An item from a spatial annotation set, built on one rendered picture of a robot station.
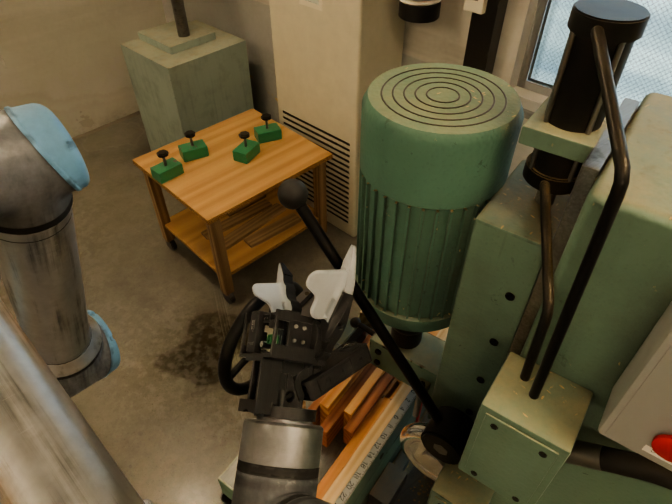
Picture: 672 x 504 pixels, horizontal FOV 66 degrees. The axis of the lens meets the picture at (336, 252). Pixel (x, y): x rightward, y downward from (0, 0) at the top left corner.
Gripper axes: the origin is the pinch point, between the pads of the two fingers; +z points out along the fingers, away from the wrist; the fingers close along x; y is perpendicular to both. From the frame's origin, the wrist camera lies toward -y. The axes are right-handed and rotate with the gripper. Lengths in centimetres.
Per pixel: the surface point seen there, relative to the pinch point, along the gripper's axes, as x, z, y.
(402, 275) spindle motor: -6.7, -1.6, -8.3
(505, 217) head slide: -21.6, 2.7, -7.9
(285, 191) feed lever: -5.3, 3.9, 9.4
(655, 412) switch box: -33.5, -15.8, -11.1
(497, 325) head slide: -15.1, -6.9, -16.3
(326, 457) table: 23.0, -26.7, -23.0
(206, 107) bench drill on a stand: 188, 126, -50
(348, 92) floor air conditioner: 97, 106, -74
